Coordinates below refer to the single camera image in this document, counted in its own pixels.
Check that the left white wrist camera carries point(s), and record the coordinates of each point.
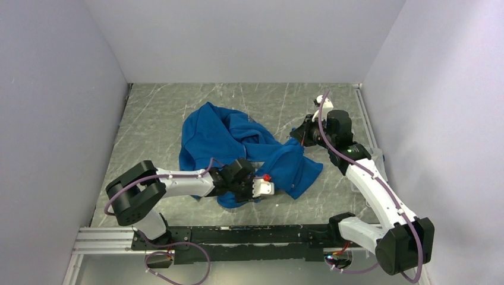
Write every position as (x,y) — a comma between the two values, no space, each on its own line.
(263,186)

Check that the clear plastic organizer box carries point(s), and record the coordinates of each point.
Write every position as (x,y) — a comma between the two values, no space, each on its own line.
(379,160)

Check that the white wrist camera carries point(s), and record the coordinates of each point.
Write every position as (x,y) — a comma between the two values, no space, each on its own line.
(323,108)
(263,186)

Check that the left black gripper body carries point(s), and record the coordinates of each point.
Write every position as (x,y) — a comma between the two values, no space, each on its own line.
(242,190)

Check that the blue zip jacket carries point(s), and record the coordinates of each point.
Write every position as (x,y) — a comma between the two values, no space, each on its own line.
(226,135)

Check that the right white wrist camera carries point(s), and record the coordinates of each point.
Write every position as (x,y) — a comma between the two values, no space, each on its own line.
(323,108)

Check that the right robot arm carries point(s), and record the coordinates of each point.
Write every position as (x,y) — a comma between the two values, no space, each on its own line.
(403,241)

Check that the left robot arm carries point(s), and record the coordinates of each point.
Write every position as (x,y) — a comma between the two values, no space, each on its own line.
(134,195)

